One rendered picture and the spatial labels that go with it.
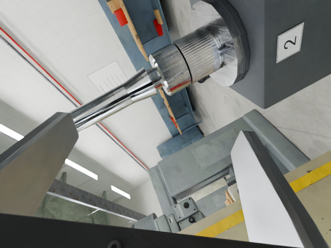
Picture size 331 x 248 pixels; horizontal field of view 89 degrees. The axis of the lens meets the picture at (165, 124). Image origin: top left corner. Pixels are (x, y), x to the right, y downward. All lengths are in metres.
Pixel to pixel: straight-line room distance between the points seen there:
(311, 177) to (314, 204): 0.17
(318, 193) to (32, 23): 4.78
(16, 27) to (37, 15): 0.47
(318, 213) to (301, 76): 1.28
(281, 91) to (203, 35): 0.09
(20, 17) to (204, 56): 4.48
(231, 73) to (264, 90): 0.03
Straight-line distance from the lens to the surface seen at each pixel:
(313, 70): 0.22
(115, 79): 5.00
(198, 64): 0.17
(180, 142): 7.05
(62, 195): 4.02
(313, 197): 1.46
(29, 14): 4.54
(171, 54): 0.17
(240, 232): 1.35
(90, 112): 0.18
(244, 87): 0.20
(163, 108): 5.59
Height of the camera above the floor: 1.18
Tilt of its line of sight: level
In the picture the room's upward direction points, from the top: 118 degrees counter-clockwise
